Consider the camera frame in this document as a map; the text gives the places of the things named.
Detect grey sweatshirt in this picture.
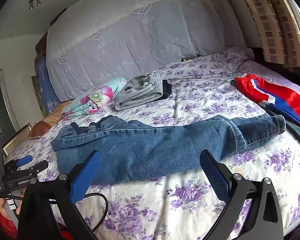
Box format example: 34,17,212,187
114,72,164,111

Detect dark brown wooden board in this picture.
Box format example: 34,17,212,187
35,9,68,58

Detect glass sliding door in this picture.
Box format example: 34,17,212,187
0,69,20,135

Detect blue patterned bedding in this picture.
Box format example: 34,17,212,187
34,55,60,115

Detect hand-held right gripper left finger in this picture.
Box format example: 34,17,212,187
17,150,102,240

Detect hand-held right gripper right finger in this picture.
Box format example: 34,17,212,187
199,149,285,240

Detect purple floral bed sheet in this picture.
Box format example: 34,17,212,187
5,52,300,240

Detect person's red clothing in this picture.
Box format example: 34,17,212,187
0,200,18,240

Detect red blue white jacket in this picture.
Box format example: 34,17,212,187
230,74,300,128

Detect blue denim pants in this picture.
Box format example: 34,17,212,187
51,114,287,185

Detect folded floral quilt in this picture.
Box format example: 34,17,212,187
62,77,127,122

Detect white lace pillow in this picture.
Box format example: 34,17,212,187
210,47,255,68

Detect beige checked curtain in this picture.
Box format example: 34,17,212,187
234,0,300,68

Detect brown pillow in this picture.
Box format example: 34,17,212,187
29,121,52,139

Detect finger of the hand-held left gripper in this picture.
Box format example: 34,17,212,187
14,160,49,180
5,154,33,172

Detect white lace cover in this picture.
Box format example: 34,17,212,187
46,0,248,103

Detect folded dark garment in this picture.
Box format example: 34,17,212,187
161,79,173,99

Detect black cable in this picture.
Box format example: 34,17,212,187
50,192,109,233

